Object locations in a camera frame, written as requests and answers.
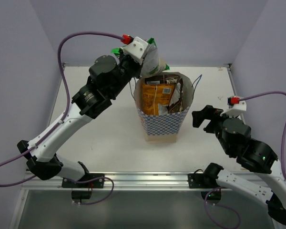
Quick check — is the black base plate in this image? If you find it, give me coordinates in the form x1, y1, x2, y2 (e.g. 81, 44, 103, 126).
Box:
61, 173, 105, 202
187, 169, 222, 204

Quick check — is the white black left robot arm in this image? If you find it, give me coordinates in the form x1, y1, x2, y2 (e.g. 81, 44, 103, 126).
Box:
17, 54, 143, 187

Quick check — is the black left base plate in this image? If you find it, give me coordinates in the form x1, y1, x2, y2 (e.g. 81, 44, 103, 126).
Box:
61, 173, 105, 202

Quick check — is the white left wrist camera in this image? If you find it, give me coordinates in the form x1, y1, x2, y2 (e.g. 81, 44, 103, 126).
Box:
122, 37, 149, 65

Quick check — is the aluminium mounting rail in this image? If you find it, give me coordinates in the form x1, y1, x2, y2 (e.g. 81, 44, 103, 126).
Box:
20, 170, 277, 191

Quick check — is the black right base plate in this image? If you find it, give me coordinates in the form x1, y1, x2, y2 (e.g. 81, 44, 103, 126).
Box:
187, 169, 222, 204

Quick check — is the green Chuba chips bag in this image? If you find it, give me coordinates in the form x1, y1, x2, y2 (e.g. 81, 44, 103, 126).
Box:
111, 38, 170, 78

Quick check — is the yellow snack bag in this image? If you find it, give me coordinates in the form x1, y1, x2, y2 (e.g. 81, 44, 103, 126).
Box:
141, 83, 175, 115

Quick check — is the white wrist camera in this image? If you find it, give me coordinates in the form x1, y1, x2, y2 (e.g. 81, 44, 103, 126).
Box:
122, 37, 149, 65
220, 96, 247, 117

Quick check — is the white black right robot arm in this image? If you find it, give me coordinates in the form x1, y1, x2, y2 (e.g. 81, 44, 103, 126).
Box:
192, 105, 286, 226

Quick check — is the dark brown snack bag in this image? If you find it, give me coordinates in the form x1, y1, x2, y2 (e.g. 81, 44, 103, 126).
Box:
142, 73, 184, 114

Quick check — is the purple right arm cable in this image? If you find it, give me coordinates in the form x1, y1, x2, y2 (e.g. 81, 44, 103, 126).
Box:
238, 91, 286, 184

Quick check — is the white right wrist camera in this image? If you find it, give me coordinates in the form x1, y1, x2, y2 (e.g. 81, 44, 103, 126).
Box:
220, 96, 247, 117

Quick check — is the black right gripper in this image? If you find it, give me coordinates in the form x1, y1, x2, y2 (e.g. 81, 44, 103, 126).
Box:
192, 104, 239, 155

